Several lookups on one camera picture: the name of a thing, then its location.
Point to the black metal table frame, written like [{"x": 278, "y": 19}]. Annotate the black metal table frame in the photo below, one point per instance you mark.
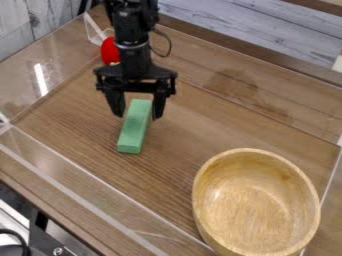
[{"x": 42, "y": 243}]

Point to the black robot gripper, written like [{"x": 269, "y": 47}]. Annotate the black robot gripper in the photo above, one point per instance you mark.
[{"x": 136, "y": 74}]

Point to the green rectangular block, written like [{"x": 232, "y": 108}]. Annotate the green rectangular block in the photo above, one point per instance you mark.
[{"x": 133, "y": 132}]

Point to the clear acrylic tray enclosure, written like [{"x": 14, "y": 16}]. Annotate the clear acrylic tray enclosure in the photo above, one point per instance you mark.
[{"x": 126, "y": 203}]

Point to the brown wooden bowl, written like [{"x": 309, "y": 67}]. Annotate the brown wooden bowl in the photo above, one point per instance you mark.
[{"x": 256, "y": 204}]

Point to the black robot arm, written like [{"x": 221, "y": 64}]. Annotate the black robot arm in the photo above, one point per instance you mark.
[{"x": 134, "y": 18}]

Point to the red toy strawberry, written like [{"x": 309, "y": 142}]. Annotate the red toy strawberry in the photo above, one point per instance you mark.
[{"x": 109, "y": 51}]

